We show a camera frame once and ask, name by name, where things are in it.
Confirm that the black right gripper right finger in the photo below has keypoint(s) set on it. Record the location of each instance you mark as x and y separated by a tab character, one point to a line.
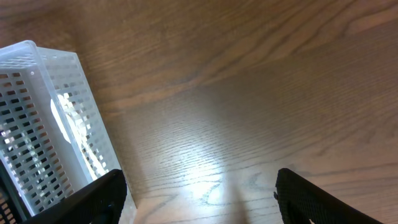
300	201

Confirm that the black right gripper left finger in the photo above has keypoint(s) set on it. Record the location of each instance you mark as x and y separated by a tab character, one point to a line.
101	201

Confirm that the clear plastic basket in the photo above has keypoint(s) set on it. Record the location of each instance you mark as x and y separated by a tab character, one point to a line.
43	167

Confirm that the dark green plastic basket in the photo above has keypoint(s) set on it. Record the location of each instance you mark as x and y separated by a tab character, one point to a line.
9	210

